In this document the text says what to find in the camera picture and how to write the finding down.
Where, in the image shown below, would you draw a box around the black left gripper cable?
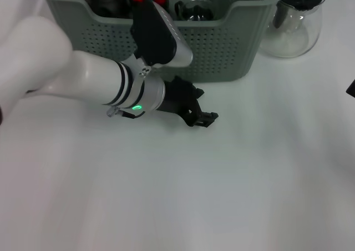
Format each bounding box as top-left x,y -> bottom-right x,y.
106,106 -> 145,120

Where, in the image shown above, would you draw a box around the glass carafe black lid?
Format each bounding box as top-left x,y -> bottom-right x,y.
257,0 -> 328,59

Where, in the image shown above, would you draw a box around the glass teacup black sleeve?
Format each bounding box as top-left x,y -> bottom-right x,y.
123,0 -> 170,18
174,0 -> 216,22

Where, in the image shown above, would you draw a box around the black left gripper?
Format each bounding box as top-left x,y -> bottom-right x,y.
156,76 -> 219,129

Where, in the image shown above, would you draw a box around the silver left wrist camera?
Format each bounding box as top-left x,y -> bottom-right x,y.
130,0 -> 194,68

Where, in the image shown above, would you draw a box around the grey-green perforated storage bin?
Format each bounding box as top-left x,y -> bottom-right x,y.
37,0 -> 289,83

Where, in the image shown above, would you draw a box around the black ceramic teapot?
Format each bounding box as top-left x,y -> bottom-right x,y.
88,0 -> 125,17

